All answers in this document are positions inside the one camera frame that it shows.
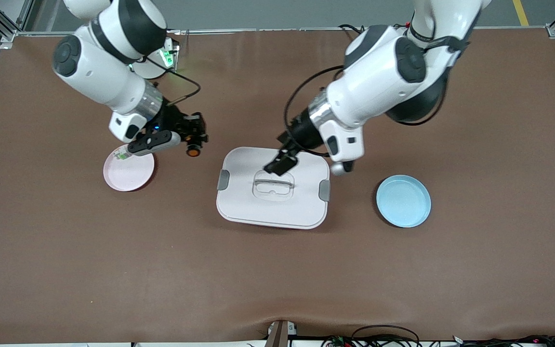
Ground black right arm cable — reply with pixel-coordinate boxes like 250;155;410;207
146;57;202;106

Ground white lidded container grey latches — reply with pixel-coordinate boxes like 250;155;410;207
216;147;331;230

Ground pale pink round plate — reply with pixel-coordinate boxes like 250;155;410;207
103;144;156;192

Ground looped black cable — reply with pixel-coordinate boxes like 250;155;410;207
349;324;422;347

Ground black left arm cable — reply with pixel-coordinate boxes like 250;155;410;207
283;65;346;157

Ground black cable bundle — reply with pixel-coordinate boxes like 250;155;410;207
452;334;555;347

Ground black cable at arm base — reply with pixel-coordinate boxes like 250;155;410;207
338;23;370;36

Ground brown table mat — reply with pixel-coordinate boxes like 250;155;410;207
0;28;555;345

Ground light blue round plate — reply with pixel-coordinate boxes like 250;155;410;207
376;174;432;228

